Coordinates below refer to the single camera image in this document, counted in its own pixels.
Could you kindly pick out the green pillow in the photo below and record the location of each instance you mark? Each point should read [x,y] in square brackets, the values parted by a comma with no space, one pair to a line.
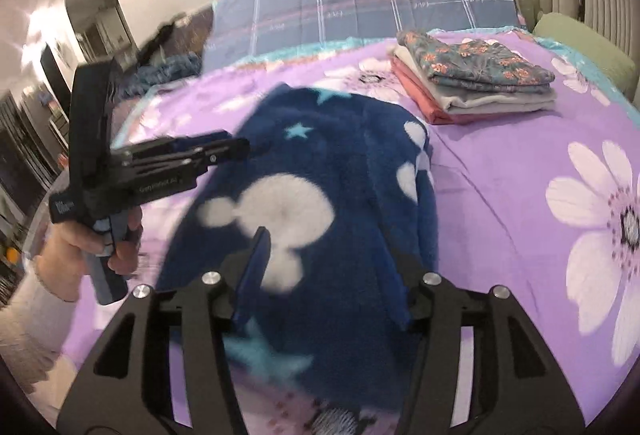
[611,61]

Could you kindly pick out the beige folded garment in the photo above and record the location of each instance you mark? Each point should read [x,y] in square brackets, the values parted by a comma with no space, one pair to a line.
[458,101]

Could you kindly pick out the black clothing on chair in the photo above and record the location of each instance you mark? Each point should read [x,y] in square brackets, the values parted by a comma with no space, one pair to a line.
[167,42]

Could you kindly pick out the coral folded garment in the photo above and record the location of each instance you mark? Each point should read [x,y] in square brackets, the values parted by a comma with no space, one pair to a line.
[431,110]

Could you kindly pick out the floral folded garment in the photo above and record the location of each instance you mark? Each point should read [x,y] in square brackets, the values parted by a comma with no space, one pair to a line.
[475,65]

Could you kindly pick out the beige sleeve left forearm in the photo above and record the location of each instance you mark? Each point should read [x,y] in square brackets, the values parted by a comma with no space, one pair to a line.
[34,327]

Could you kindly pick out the purple floral bed sheet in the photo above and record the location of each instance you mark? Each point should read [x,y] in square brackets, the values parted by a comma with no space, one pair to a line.
[521,199]

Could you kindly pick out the navy fleece star pajama top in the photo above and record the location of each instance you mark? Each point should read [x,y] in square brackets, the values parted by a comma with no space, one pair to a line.
[340,181]

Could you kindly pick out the person's left hand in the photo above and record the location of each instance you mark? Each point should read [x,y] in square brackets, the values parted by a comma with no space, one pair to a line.
[61,264]

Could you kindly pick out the blue plaid pillow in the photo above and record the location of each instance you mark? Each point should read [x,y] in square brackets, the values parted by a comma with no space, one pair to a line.
[252,28]

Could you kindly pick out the teal fleece blanket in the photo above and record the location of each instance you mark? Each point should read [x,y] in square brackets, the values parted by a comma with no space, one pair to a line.
[142,79]

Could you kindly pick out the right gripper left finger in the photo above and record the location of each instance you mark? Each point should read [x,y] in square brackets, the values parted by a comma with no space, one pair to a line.
[124,386]

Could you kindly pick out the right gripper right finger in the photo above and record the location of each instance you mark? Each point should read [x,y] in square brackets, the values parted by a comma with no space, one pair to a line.
[517,386]

